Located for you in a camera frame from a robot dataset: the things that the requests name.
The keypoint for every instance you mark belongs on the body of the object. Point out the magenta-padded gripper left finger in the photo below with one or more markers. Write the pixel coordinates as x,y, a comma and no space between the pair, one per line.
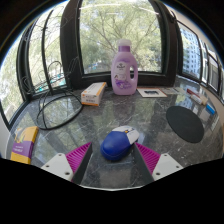
78,159

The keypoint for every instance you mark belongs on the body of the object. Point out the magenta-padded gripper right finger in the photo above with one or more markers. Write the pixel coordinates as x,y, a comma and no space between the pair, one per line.
148,160

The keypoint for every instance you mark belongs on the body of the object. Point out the orange and white carton box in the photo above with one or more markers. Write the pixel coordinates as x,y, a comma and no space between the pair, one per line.
92,94

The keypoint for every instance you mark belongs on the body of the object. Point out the maroon book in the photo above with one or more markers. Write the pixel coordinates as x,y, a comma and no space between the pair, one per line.
192,92

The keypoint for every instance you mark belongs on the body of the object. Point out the yellow and purple box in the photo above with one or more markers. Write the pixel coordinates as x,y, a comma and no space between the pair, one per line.
24,145

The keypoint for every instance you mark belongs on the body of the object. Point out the blue and white computer mouse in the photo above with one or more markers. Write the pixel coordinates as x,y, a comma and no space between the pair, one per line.
116,146

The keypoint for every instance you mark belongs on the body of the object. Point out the white card with dark print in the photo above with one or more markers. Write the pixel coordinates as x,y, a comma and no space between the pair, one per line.
151,92

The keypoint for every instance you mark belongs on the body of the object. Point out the round black mouse pad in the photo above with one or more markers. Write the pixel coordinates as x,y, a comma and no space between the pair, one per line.
185,124

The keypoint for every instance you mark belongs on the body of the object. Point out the purple detergent bottle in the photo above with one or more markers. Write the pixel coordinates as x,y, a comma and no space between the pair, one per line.
123,73

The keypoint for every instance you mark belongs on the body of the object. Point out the small blue box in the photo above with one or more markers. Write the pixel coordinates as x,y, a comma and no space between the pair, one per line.
210,109

